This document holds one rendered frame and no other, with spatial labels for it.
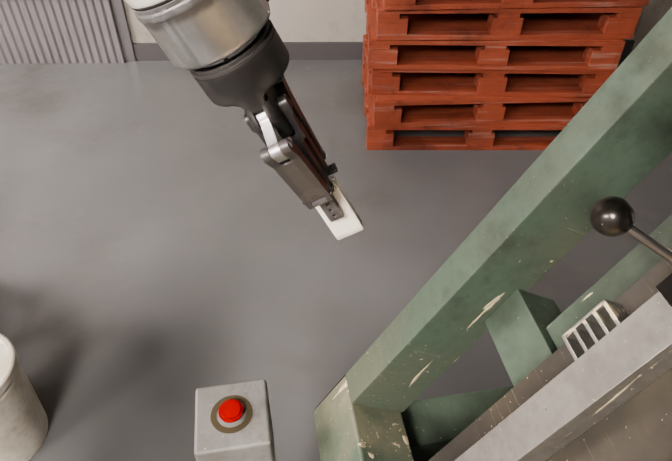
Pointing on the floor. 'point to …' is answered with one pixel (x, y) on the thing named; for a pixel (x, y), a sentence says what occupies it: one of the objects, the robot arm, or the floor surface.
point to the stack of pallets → (492, 44)
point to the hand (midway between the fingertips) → (336, 209)
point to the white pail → (18, 409)
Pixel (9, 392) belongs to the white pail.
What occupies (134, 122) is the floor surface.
